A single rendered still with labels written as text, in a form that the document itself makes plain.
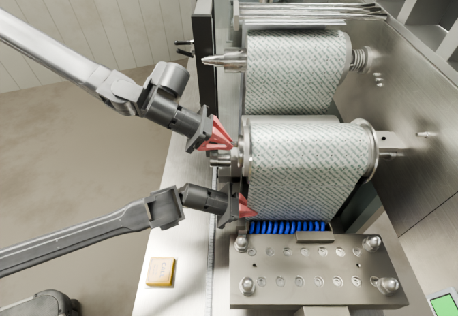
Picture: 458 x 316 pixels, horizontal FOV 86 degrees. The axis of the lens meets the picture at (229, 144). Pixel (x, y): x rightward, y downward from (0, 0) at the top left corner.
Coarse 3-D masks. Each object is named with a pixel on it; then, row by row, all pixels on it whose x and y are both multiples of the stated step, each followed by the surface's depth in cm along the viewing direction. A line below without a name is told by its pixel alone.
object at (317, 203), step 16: (256, 192) 56; (272, 192) 56; (288, 192) 56; (304, 192) 56; (320, 192) 56; (336, 192) 56; (256, 208) 62; (272, 208) 62; (288, 208) 62; (304, 208) 62; (320, 208) 62; (336, 208) 62
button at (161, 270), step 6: (150, 258) 71; (156, 258) 71; (162, 258) 71; (168, 258) 71; (150, 264) 70; (156, 264) 70; (162, 264) 70; (168, 264) 70; (150, 270) 69; (156, 270) 69; (162, 270) 69; (168, 270) 69; (150, 276) 68; (156, 276) 68; (162, 276) 68; (168, 276) 68; (150, 282) 67; (156, 282) 67; (162, 282) 67; (168, 282) 67
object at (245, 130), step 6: (246, 126) 54; (246, 132) 51; (366, 132) 51; (246, 138) 50; (246, 144) 50; (246, 150) 50; (246, 156) 50; (246, 162) 50; (246, 168) 51; (366, 168) 51; (246, 174) 53
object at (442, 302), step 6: (432, 300) 43; (438, 300) 42; (444, 300) 41; (450, 300) 40; (438, 306) 42; (444, 306) 41; (450, 306) 40; (438, 312) 42; (444, 312) 41; (450, 312) 40; (456, 312) 39
